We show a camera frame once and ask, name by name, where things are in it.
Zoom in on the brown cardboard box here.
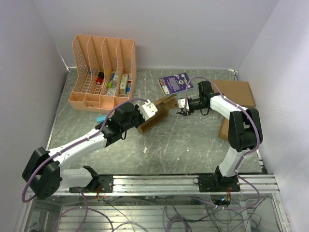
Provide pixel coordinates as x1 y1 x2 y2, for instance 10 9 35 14
138 94 178 134

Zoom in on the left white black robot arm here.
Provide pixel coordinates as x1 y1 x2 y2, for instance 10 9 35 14
21 99 157 203

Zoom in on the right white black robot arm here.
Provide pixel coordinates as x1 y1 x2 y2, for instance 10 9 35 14
177 79 263 191

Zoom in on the small folded cardboard box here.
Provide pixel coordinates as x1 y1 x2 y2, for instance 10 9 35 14
218 118 229 141

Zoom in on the large folded cardboard box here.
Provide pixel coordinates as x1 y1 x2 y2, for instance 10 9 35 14
211 80 255 108

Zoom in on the purple book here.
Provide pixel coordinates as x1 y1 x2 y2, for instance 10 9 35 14
158 72 190 96

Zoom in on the white green carton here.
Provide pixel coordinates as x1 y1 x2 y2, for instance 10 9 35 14
119 74 128 95

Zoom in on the blue block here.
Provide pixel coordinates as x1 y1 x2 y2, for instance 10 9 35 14
96 116 106 123

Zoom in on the pink plastic file organizer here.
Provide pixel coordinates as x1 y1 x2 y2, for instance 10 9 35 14
69 34 137 113

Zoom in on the red black bottle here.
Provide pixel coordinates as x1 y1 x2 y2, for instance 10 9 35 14
96 72 105 85

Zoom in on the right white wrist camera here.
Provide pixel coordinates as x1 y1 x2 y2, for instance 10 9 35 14
177 98 189 111

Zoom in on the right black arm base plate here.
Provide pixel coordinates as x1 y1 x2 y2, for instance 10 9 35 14
193 174 240 192

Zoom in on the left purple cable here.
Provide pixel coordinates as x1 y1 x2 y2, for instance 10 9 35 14
21 98 149 203

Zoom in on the aluminium rail frame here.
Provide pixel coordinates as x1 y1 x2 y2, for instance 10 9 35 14
14 174 290 232

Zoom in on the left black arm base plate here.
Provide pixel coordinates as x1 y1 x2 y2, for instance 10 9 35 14
80 174 114 193

